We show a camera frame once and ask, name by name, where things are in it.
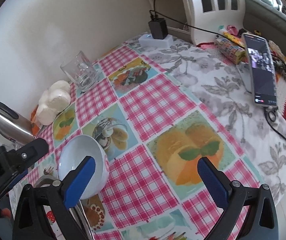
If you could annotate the orange snack packet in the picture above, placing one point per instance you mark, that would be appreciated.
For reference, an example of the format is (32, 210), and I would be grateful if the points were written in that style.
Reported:
(36, 125)

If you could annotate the smartphone on stand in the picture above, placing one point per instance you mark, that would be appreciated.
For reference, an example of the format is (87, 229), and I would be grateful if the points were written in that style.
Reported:
(262, 70)

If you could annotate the white power strip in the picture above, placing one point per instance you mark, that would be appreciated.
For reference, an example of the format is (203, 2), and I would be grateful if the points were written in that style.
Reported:
(147, 40)

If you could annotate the bag of white steamed buns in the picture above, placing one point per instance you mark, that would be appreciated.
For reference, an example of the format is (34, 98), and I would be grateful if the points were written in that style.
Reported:
(53, 101)

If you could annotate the black charger plug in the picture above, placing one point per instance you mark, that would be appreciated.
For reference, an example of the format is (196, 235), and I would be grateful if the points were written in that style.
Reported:
(158, 28)

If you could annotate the colourful cylindrical tin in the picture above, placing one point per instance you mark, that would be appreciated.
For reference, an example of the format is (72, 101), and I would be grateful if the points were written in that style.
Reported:
(230, 50)

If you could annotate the person's left hand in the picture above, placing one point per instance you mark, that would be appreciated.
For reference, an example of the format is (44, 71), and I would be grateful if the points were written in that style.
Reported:
(6, 213)

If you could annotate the stainless steel round tray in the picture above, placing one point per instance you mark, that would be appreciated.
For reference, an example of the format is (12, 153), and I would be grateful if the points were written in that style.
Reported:
(77, 212)

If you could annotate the pale blue large bowl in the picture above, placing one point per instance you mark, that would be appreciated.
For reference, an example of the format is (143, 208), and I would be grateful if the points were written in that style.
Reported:
(86, 152)

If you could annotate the stainless steel thermos jug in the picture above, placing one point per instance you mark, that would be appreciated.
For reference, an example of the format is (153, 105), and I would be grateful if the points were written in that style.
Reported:
(15, 127)

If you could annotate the clear glass mug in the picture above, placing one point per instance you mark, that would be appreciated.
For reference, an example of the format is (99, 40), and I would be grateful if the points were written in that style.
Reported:
(81, 72)

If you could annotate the white lattice chair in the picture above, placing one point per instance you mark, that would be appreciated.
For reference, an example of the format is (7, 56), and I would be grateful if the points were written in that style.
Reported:
(206, 16)

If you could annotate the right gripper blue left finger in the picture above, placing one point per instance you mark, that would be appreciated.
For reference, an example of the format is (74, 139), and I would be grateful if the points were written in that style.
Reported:
(66, 195)

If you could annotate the checkered fruit tablecloth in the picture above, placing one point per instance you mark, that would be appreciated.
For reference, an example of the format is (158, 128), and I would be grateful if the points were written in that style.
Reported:
(156, 112)

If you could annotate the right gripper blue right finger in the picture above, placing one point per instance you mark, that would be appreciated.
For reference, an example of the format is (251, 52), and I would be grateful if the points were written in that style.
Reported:
(227, 197)

